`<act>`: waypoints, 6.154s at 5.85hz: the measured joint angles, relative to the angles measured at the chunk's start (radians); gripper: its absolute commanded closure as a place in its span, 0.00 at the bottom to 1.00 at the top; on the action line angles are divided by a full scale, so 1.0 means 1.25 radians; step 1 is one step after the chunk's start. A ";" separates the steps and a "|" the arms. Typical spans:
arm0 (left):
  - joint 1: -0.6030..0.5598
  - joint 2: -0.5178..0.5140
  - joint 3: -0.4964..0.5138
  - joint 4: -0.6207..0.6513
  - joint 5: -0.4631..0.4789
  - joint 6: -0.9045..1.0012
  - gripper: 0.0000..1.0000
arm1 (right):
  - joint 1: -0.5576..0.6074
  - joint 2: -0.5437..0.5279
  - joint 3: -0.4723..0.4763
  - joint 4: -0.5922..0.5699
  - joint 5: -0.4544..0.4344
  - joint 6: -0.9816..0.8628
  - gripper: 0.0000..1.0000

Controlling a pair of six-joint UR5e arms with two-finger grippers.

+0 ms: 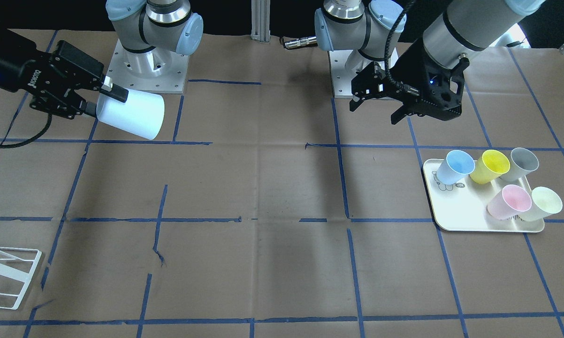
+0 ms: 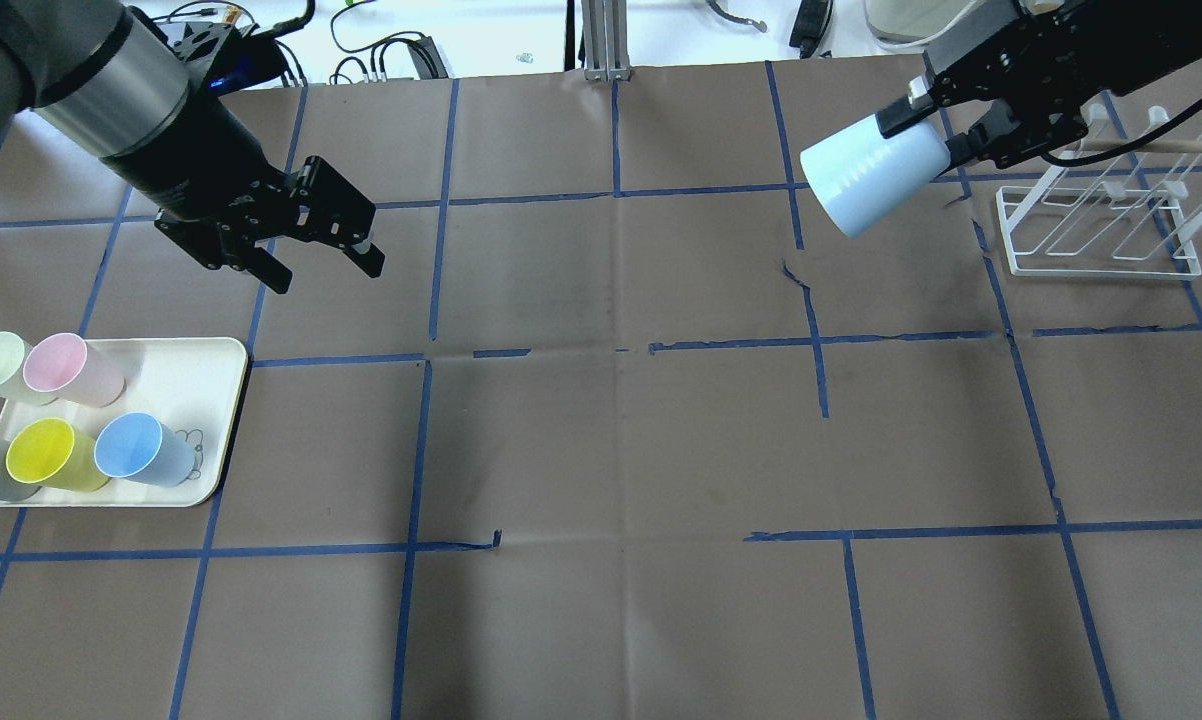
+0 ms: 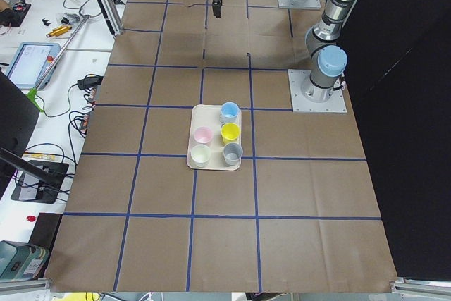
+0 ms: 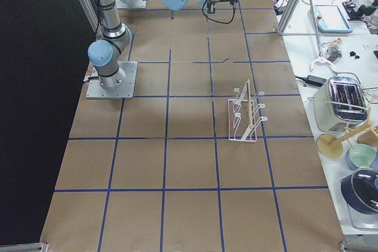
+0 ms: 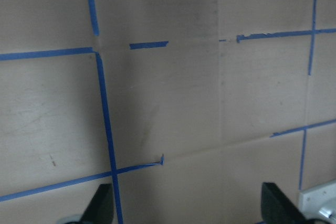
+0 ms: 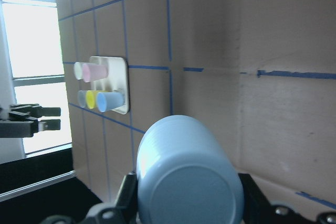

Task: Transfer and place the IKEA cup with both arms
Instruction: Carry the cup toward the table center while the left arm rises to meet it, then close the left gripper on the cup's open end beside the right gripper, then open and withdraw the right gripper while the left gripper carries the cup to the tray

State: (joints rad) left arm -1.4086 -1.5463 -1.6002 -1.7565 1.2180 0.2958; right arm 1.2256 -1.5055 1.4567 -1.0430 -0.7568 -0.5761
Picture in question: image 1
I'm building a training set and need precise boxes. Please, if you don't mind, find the yellow cup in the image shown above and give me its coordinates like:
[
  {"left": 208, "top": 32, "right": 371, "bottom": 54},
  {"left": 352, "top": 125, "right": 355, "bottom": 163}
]
[{"left": 469, "top": 149, "right": 510, "bottom": 184}]

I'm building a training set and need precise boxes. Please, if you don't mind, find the pink cup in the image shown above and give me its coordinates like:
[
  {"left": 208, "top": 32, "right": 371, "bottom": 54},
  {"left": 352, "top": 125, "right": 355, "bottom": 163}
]
[{"left": 487, "top": 184, "right": 532, "bottom": 220}]

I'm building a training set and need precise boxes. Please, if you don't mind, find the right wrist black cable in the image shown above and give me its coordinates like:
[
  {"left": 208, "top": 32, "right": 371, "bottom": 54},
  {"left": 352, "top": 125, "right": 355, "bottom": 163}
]
[{"left": 0, "top": 113, "right": 53, "bottom": 149}]

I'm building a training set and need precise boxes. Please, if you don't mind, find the pale green cup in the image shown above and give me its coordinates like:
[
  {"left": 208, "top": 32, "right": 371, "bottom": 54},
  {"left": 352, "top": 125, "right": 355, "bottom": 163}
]
[{"left": 519, "top": 186, "right": 563, "bottom": 221}]

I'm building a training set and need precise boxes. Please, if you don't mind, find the aluminium frame post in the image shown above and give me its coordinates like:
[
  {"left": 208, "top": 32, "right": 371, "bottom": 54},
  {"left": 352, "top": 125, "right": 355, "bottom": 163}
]
[{"left": 251, "top": 0, "right": 271, "bottom": 44}]

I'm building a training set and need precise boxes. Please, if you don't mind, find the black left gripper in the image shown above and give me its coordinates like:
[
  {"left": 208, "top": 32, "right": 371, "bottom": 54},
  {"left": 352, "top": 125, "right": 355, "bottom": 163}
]
[{"left": 349, "top": 38, "right": 470, "bottom": 125}]

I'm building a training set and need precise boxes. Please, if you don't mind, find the grey cup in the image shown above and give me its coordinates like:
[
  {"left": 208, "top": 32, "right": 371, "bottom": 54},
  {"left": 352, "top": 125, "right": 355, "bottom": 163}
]
[{"left": 499, "top": 147, "right": 540, "bottom": 182}]

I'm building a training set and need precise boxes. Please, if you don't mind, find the left wrist braided cable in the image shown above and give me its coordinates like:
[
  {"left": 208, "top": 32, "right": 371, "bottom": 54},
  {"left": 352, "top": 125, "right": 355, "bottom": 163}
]
[{"left": 384, "top": 0, "right": 416, "bottom": 90}]

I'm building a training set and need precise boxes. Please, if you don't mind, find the cream plastic tray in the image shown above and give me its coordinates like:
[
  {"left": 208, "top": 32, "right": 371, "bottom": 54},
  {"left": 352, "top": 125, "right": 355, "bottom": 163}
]
[{"left": 423, "top": 159, "right": 545, "bottom": 233}]

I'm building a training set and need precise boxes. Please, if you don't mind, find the pale blue cup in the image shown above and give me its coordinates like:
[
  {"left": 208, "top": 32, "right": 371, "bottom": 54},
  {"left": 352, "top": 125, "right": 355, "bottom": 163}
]
[{"left": 96, "top": 89, "right": 165, "bottom": 140}]

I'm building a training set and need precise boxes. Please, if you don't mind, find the blue cup on tray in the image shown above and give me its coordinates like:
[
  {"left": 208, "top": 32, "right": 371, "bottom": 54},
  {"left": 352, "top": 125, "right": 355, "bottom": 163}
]
[{"left": 436, "top": 150, "right": 475, "bottom": 185}]

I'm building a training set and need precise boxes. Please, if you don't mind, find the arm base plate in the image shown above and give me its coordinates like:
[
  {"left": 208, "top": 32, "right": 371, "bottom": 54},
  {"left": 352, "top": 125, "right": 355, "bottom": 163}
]
[
  {"left": 328, "top": 50, "right": 372, "bottom": 99},
  {"left": 107, "top": 40, "right": 190, "bottom": 94}
]

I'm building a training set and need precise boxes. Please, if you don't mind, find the white wire cup rack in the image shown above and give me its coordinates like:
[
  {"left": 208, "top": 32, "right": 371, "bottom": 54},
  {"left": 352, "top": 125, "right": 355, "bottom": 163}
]
[{"left": 0, "top": 246, "right": 44, "bottom": 310}]

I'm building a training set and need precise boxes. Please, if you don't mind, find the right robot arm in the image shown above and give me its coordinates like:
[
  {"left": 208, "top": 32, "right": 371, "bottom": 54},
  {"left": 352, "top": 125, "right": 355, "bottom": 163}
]
[{"left": 0, "top": 0, "right": 203, "bottom": 120}]

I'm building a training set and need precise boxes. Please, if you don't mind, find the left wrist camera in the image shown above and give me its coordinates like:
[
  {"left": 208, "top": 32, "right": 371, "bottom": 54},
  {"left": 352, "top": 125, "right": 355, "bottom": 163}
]
[{"left": 404, "top": 70, "right": 465, "bottom": 121}]

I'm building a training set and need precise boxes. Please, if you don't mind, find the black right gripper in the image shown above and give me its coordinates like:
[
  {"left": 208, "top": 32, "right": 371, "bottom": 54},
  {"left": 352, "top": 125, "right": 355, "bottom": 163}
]
[{"left": 0, "top": 28, "right": 128, "bottom": 120}]

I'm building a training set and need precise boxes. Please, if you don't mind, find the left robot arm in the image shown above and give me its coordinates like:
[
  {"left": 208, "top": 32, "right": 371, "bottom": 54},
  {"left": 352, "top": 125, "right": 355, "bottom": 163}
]
[{"left": 314, "top": 0, "right": 543, "bottom": 124}]

